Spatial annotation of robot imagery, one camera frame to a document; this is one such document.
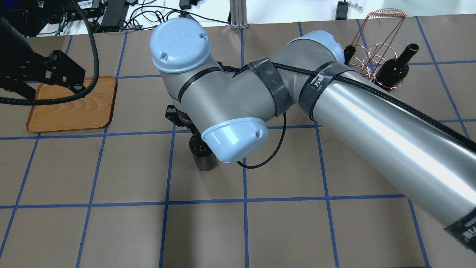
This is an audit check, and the copper wire bottle basket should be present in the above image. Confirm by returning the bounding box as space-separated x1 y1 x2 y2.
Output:
349 7 407 94

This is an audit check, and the black power adapter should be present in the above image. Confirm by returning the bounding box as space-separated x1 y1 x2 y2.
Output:
335 0 350 20

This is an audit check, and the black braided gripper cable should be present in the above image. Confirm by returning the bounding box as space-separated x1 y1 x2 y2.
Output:
0 0 100 106

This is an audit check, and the wooden tray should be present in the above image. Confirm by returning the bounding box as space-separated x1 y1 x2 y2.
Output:
25 76 117 133

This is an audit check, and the dark wine bottle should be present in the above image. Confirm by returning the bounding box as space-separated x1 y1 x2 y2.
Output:
189 135 216 171
343 45 356 66
374 44 419 92

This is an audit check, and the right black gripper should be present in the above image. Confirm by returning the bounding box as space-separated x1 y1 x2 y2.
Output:
165 105 201 140

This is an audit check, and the aluminium frame post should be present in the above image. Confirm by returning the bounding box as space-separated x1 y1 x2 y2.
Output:
229 0 248 30

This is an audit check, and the black power brick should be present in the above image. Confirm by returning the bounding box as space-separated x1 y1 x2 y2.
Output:
178 11 197 22

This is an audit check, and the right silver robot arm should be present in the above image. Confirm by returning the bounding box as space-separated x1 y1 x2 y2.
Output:
149 17 476 251

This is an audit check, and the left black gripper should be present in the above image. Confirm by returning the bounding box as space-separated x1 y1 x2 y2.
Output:
0 17 85 97

